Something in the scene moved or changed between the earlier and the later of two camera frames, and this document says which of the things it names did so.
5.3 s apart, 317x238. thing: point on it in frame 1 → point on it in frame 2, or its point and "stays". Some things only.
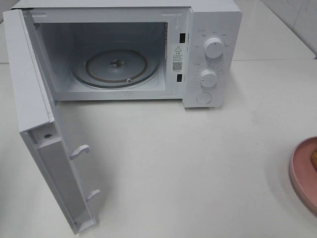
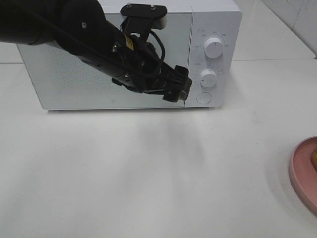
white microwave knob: x=208 y=78 stays
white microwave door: x=40 y=130 → x=62 y=81
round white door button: x=204 y=97 stays
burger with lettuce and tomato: x=314 y=159 stays
